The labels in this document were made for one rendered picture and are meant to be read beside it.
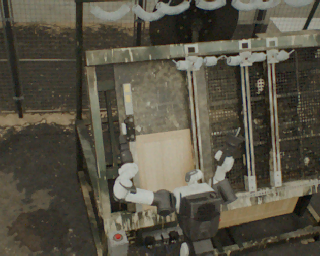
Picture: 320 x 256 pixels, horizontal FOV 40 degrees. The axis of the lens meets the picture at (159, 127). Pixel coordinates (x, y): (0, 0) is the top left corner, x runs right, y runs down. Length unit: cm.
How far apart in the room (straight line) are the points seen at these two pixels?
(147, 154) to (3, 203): 190
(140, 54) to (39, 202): 212
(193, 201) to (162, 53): 109
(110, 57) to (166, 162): 89
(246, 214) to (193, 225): 144
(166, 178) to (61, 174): 180
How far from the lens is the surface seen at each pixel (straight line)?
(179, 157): 335
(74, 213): 449
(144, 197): 275
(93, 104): 311
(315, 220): 473
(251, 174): 360
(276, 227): 468
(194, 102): 330
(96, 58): 307
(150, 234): 340
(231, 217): 413
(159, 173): 332
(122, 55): 310
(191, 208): 273
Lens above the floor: 343
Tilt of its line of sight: 39 degrees down
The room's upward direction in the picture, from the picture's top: 6 degrees clockwise
